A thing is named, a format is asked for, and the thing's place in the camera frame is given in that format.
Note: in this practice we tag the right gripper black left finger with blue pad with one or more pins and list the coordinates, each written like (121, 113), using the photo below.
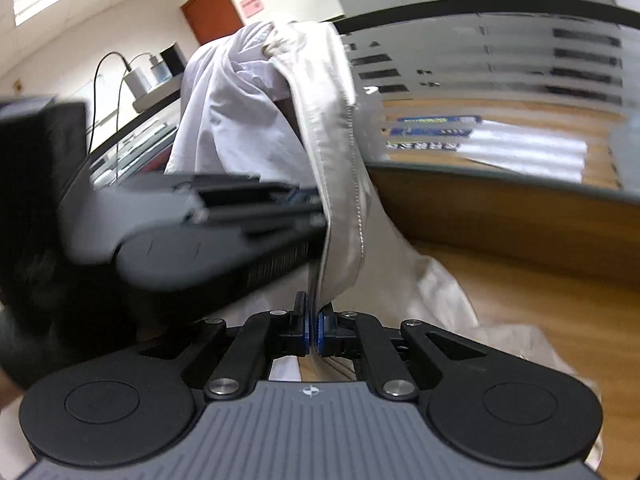
(264, 337)

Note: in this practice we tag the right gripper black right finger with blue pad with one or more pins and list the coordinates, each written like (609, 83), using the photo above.
(364, 341)

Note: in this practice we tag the cream white jacket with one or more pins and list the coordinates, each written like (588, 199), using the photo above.
(345, 199)

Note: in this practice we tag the brown wooden door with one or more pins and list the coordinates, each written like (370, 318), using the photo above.
(211, 19)

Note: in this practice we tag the white charger with cable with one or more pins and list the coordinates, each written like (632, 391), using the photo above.
(136, 81)

